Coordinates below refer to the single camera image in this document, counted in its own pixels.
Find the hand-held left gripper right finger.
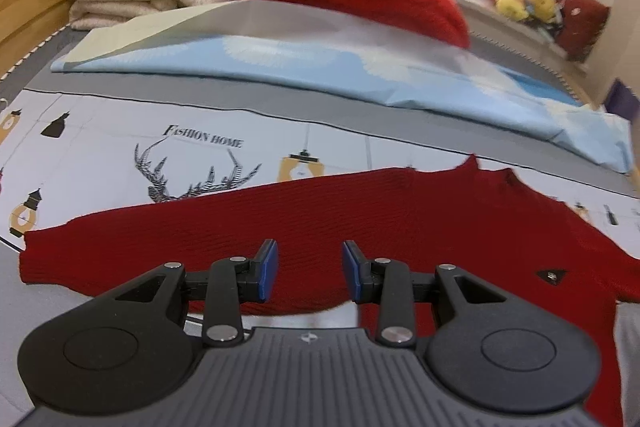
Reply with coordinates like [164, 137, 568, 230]
[341, 241, 507, 349]

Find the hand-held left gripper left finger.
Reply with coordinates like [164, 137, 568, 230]
[114, 239, 279, 349]

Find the red knit sweater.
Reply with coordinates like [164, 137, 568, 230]
[19, 154, 640, 427]

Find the printed grey bed sheet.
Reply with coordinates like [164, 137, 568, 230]
[0, 27, 640, 427]

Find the light blue folded sheet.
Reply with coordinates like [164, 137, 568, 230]
[50, 0, 632, 175]

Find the white window sill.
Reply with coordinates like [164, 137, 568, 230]
[447, 0, 588, 75]

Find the purple box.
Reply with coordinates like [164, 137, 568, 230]
[605, 79, 640, 118]

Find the red cushion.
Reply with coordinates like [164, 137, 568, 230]
[555, 0, 612, 62]

